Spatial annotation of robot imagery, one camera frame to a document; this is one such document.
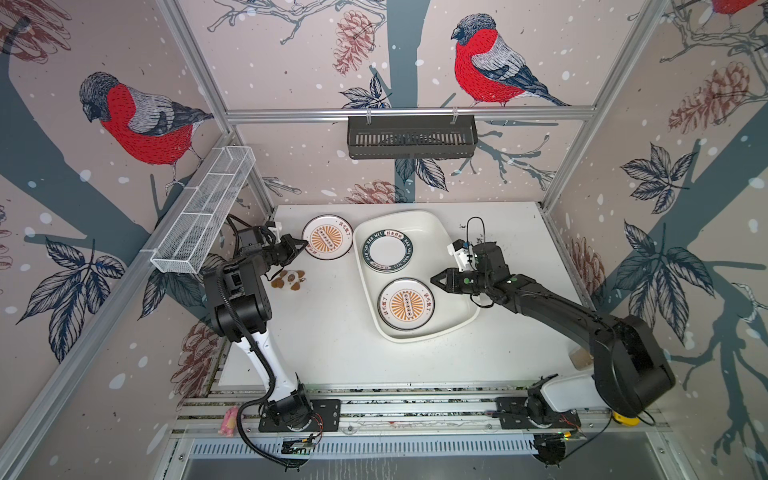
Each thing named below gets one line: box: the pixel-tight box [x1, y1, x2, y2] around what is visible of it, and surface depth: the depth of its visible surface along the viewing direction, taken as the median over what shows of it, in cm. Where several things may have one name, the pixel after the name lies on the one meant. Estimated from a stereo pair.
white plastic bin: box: [353, 210, 479, 344], surface depth 98 cm
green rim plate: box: [362, 229, 414, 274], surface depth 106 cm
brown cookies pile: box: [271, 270, 306, 291], surface depth 99 cm
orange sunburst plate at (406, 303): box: [377, 277, 436, 331], surface depth 94 cm
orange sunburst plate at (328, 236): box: [302, 214, 354, 260], surface depth 103 cm
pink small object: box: [218, 406, 239, 437], surface depth 72 cm
